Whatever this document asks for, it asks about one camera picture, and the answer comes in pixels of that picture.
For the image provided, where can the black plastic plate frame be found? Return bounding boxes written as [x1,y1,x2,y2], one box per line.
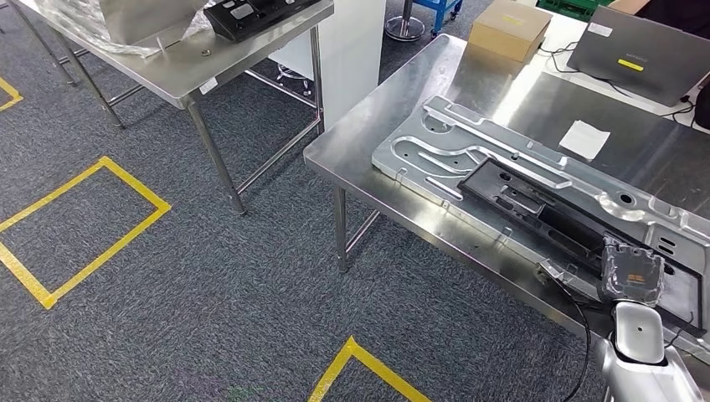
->
[456,157,707,338]

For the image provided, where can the stainless steel workbench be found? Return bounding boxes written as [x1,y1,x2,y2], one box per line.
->
[303,33,710,402]

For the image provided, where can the blue metal shelf rack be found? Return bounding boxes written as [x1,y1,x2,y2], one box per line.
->
[413,0,464,37]

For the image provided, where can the white pillar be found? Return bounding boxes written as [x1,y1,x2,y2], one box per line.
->
[269,0,388,131]

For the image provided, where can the chrome barrier stanchion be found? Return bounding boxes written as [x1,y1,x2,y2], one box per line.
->
[383,0,427,43]

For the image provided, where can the black control console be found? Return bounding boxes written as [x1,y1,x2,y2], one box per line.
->
[203,0,323,44]

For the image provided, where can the stainless steel table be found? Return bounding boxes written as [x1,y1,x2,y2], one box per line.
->
[0,0,335,216]

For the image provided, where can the yellow floor tape square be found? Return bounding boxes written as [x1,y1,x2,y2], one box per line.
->
[0,156,172,311]

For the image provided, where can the brown cardboard box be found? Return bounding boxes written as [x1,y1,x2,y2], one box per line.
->
[467,0,554,63]

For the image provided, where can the stamped metal panel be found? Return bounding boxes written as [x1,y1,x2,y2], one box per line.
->
[371,95,710,356]

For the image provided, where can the white paper sheet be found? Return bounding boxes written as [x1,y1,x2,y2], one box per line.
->
[558,119,612,162]

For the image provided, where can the green plastic crate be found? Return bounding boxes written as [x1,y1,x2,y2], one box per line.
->
[537,0,617,23]

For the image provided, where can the grey laptop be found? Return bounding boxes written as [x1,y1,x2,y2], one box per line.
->
[566,5,710,107]

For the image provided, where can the clear plastic wrap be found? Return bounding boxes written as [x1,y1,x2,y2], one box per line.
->
[33,0,218,59]

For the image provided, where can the black rounded device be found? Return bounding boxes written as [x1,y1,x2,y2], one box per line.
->
[693,77,710,131]

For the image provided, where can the person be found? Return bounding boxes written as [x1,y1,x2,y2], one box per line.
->
[635,0,710,39]

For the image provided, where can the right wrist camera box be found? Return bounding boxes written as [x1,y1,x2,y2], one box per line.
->
[537,259,603,312]

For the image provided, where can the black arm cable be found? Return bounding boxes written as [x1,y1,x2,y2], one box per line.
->
[552,277,593,402]

